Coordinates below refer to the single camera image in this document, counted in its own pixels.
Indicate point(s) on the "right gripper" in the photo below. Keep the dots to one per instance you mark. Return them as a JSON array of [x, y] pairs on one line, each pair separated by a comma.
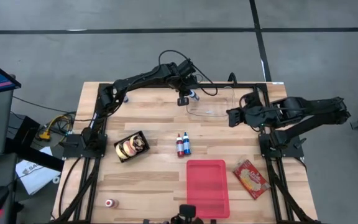
[[249, 115]]

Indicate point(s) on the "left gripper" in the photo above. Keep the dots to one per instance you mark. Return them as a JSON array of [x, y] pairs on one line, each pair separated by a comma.
[[184, 82]]

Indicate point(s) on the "bright blue ink bottle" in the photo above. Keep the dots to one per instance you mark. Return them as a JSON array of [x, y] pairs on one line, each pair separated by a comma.
[[194, 95]]

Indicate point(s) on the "blue ink bottle tall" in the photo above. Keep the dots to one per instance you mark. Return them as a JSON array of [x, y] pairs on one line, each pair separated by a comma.
[[187, 146]]

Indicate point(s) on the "chocolate donut with sprinkles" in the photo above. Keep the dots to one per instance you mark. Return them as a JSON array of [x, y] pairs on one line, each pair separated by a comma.
[[138, 142]]

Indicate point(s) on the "pink frosted donut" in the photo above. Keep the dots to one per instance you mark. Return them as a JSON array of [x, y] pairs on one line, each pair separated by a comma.
[[128, 148]]

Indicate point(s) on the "orange red ink bottle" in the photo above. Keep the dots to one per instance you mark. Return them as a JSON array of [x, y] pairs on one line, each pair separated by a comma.
[[110, 203]]

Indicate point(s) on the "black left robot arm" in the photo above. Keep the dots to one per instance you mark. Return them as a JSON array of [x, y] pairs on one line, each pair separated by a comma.
[[141, 77]]

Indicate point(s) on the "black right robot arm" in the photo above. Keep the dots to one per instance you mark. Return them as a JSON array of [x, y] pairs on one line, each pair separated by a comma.
[[315, 105]]

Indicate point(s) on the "clear plastic tray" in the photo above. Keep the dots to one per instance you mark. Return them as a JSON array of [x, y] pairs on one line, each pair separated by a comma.
[[210, 107]]

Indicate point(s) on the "red snack packet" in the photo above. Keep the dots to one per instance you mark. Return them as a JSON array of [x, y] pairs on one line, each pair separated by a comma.
[[251, 180]]

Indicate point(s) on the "small black tray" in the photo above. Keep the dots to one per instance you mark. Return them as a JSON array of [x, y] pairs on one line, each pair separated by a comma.
[[142, 150]]

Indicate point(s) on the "red plastic tray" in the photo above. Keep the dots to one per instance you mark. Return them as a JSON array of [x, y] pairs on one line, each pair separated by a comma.
[[208, 183]]

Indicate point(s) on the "black boxy device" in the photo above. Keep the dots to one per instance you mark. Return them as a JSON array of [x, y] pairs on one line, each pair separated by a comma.
[[187, 211]]

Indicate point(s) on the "black metal beam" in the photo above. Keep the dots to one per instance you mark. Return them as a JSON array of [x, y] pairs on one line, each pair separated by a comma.
[[36, 157]]

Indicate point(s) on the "black box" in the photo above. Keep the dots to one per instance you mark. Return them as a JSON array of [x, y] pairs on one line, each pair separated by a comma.
[[25, 127]]

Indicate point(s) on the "white printed paper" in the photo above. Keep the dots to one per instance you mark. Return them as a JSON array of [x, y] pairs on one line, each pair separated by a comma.
[[33, 177]]

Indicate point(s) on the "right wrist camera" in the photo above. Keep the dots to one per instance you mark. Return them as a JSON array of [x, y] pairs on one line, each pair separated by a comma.
[[253, 99]]

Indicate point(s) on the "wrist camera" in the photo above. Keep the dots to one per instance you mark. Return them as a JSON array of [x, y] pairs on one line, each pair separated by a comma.
[[253, 99], [186, 67]]

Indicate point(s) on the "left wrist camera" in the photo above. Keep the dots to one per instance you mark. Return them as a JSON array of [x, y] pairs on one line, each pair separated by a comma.
[[186, 67]]

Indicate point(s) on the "black aluminium table frame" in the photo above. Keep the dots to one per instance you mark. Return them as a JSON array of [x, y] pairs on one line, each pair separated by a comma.
[[244, 85]]

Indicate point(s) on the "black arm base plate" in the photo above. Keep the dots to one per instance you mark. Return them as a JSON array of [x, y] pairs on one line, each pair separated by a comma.
[[73, 153], [291, 152]]

